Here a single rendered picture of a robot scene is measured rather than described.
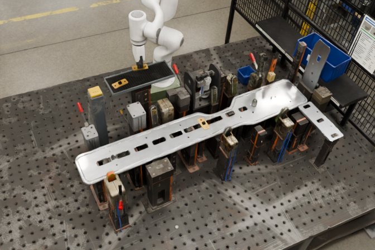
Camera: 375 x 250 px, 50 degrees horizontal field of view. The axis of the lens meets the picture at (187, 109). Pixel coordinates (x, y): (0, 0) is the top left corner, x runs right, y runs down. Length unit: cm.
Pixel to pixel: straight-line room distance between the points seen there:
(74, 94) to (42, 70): 135
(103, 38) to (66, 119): 188
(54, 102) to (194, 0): 270
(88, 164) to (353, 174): 156
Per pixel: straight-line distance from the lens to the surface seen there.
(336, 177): 258
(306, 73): 255
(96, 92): 216
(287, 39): 285
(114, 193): 189
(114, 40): 437
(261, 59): 240
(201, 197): 230
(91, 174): 203
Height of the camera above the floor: 269
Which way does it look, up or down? 48 degrees down
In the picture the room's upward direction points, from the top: 5 degrees clockwise
